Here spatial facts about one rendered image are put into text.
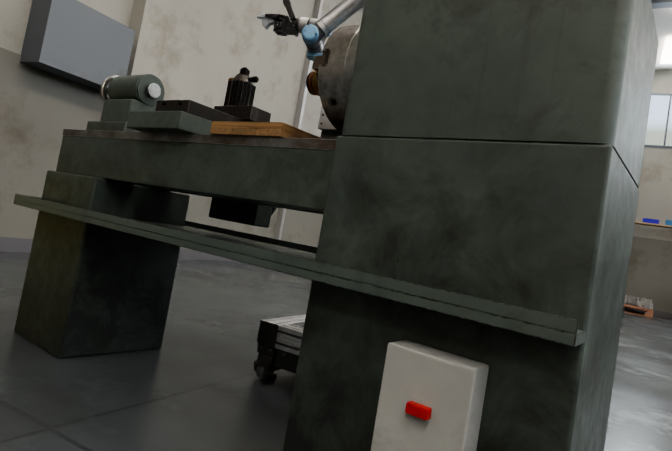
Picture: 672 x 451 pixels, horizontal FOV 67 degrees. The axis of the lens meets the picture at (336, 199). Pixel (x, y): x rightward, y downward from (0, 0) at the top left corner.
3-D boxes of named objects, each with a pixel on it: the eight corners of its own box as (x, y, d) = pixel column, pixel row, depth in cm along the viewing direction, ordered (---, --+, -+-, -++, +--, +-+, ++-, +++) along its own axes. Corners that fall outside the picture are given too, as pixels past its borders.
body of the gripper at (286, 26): (271, 30, 237) (296, 33, 236) (274, 12, 237) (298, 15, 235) (275, 35, 245) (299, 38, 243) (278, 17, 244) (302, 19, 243)
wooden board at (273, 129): (352, 163, 168) (354, 151, 169) (280, 136, 140) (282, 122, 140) (285, 158, 186) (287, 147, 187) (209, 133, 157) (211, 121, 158)
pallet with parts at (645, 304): (651, 315, 1045) (653, 299, 1047) (654, 318, 973) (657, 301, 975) (588, 303, 1103) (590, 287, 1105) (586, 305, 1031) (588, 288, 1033)
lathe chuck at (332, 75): (399, 139, 160) (407, 37, 157) (340, 131, 134) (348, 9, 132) (375, 138, 165) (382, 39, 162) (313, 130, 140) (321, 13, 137)
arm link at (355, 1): (399, -25, 216) (310, 47, 219) (399, -13, 227) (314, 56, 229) (383, -45, 218) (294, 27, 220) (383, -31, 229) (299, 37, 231)
